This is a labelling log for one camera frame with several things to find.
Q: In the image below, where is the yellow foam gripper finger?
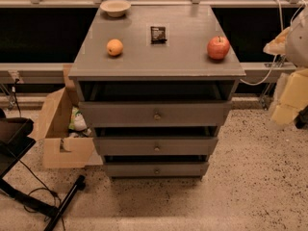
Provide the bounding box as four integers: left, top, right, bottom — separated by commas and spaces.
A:
269, 68, 308, 126

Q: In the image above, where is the grey drawer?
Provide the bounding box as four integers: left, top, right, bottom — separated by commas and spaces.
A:
79, 102, 231, 127
94, 137, 218, 156
103, 162, 209, 178

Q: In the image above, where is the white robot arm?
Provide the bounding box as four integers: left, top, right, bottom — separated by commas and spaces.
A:
263, 8, 308, 126

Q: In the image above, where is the grey drawer cabinet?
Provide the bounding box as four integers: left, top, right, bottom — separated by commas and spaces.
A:
69, 5, 245, 166

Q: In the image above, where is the grey bottom drawer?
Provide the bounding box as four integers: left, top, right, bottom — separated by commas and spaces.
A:
103, 162, 209, 178

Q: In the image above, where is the grey top drawer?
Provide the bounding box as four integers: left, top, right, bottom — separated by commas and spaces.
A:
79, 102, 231, 127

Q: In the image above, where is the red apple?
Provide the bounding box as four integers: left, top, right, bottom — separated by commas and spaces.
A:
207, 36, 230, 60

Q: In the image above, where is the dark snack packet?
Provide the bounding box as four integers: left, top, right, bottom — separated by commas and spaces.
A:
150, 26, 167, 44

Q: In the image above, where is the orange fruit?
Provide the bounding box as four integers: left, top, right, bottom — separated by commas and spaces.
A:
106, 38, 123, 57

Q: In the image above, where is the beige bowl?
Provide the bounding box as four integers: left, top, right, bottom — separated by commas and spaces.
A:
100, 0, 131, 18

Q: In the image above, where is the white green plush toy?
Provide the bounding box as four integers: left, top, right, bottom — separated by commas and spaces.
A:
68, 107, 91, 138

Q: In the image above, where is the cardboard box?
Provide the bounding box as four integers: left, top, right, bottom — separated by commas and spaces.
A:
33, 64, 94, 168

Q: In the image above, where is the black stand with base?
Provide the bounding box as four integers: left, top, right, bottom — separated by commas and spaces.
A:
0, 108, 87, 231

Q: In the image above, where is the white cable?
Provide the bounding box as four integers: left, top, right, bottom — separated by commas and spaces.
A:
240, 0, 308, 87

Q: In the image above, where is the black floor cable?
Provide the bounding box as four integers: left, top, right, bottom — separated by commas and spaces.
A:
13, 159, 66, 231

